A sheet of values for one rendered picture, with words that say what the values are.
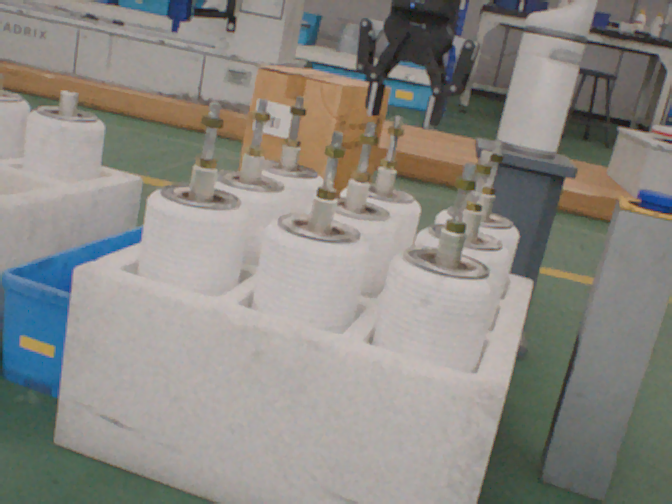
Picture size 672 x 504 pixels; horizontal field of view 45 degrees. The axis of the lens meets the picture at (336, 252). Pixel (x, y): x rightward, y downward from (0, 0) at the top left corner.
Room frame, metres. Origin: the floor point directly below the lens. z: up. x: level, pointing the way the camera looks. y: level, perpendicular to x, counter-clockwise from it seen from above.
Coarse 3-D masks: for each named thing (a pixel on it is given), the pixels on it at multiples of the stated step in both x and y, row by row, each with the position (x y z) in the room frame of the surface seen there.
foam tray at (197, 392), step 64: (128, 256) 0.74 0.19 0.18; (128, 320) 0.67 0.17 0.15; (192, 320) 0.65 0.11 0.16; (256, 320) 0.65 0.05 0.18; (512, 320) 0.79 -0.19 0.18; (64, 384) 0.68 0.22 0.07; (128, 384) 0.67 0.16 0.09; (192, 384) 0.65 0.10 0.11; (256, 384) 0.64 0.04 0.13; (320, 384) 0.63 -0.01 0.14; (384, 384) 0.61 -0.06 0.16; (448, 384) 0.60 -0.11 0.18; (128, 448) 0.67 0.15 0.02; (192, 448) 0.65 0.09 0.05; (256, 448) 0.64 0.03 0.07; (320, 448) 0.62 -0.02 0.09; (384, 448) 0.61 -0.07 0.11; (448, 448) 0.60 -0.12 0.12
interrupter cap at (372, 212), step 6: (336, 198) 0.85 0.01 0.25; (342, 198) 0.86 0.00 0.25; (342, 204) 0.84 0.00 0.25; (366, 204) 0.85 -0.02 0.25; (372, 204) 0.85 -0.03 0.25; (336, 210) 0.79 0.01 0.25; (342, 210) 0.80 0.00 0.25; (366, 210) 0.84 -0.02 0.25; (372, 210) 0.83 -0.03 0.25; (378, 210) 0.83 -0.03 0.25; (384, 210) 0.84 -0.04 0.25; (348, 216) 0.79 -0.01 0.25; (354, 216) 0.79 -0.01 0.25; (360, 216) 0.79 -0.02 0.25; (366, 216) 0.79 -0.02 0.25; (372, 216) 0.80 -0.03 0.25; (378, 216) 0.80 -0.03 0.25; (384, 216) 0.81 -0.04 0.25
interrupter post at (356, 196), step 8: (352, 184) 0.82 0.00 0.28; (360, 184) 0.82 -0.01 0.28; (368, 184) 0.82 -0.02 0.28; (352, 192) 0.82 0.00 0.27; (360, 192) 0.82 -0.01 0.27; (352, 200) 0.82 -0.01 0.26; (360, 200) 0.82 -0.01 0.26; (344, 208) 0.82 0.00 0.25; (352, 208) 0.82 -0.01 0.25; (360, 208) 0.82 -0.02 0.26
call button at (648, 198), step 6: (642, 192) 0.82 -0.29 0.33; (648, 192) 0.82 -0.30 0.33; (654, 192) 0.83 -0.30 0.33; (660, 192) 0.84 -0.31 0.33; (642, 198) 0.82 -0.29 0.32; (648, 198) 0.82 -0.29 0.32; (654, 198) 0.81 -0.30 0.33; (660, 198) 0.81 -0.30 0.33; (666, 198) 0.81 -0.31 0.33; (642, 204) 0.82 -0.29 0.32; (648, 204) 0.82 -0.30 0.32; (654, 204) 0.82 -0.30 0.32; (660, 204) 0.81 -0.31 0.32; (666, 204) 0.81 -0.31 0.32; (660, 210) 0.81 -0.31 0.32; (666, 210) 0.82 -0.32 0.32
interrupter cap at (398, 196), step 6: (372, 186) 0.96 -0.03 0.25; (372, 192) 0.94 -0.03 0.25; (396, 192) 0.96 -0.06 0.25; (402, 192) 0.96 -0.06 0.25; (372, 198) 0.91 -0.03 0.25; (378, 198) 0.90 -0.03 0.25; (384, 198) 0.90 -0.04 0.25; (390, 198) 0.91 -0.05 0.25; (396, 198) 0.92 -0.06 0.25; (402, 198) 0.93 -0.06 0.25; (408, 198) 0.94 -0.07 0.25
